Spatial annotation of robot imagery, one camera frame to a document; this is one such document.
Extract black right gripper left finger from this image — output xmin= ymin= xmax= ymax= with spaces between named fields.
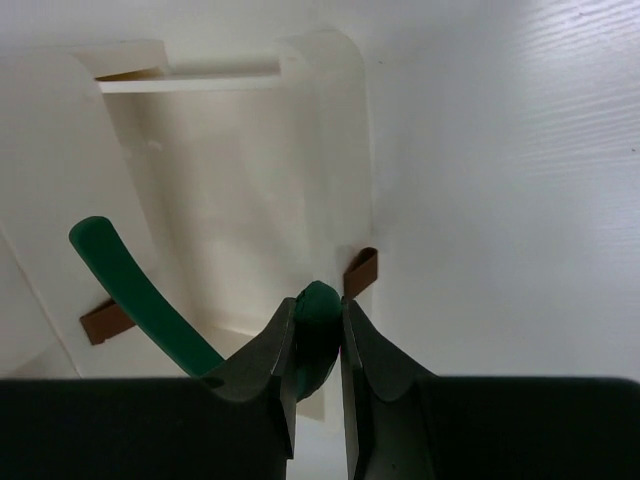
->
xmin=1 ymin=299 xmax=296 ymax=479

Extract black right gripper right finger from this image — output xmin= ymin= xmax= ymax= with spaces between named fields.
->
xmin=341 ymin=301 xmax=639 ymax=479

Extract green handled cutting pliers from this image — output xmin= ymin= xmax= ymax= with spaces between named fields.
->
xmin=69 ymin=216 xmax=342 ymax=401

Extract brown drawer handle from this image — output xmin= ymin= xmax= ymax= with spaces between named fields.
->
xmin=343 ymin=247 xmax=378 ymax=299
xmin=79 ymin=299 xmax=136 ymax=346

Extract white drawer cabinet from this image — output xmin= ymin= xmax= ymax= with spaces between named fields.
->
xmin=0 ymin=29 xmax=376 ymax=381

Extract white drawer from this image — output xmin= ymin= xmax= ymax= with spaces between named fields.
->
xmin=99 ymin=30 xmax=372 ymax=356

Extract brown bottom drawer handle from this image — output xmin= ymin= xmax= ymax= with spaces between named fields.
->
xmin=79 ymin=299 xmax=136 ymax=346

